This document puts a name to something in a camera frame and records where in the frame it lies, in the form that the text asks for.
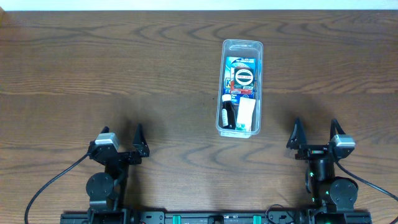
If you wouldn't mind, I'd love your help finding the blue Kool Fever box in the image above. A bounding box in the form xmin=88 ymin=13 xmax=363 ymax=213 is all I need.
xmin=223 ymin=57 xmax=256 ymax=105

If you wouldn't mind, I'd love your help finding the white green medicine box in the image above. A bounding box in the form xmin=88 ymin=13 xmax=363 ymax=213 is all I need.
xmin=236 ymin=98 xmax=256 ymax=131

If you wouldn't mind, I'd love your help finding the dark green round-label box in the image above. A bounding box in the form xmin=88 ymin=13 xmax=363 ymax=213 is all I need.
xmin=233 ymin=67 xmax=255 ymax=89

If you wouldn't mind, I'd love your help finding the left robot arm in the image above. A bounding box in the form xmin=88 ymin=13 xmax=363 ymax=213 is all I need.
xmin=86 ymin=124 xmax=150 ymax=223

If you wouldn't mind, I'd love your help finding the clear plastic container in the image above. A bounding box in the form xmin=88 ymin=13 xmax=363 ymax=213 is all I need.
xmin=216 ymin=39 xmax=264 ymax=138

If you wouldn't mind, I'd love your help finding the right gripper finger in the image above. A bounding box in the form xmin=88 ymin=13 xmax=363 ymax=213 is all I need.
xmin=286 ymin=118 xmax=307 ymax=149
xmin=329 ymin=119 xmax=346 ymax=145

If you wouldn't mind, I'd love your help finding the dark bottle white cap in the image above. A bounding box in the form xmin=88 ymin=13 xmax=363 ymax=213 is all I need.
xmin=221 ymin=94 xmax=236 ymax=129

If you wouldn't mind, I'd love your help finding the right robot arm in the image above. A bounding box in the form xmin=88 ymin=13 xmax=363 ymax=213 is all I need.
xmin=286 ymin=118 xmax=358 ymax=223

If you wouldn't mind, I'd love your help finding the red medicine box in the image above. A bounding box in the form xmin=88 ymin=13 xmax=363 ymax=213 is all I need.
xmin=231 ymin=68 xmax=254 ymax=95

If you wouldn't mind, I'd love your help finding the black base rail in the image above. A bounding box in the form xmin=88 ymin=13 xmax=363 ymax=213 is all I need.
xmin=60 ymin=209 xmax=373 ymax=224

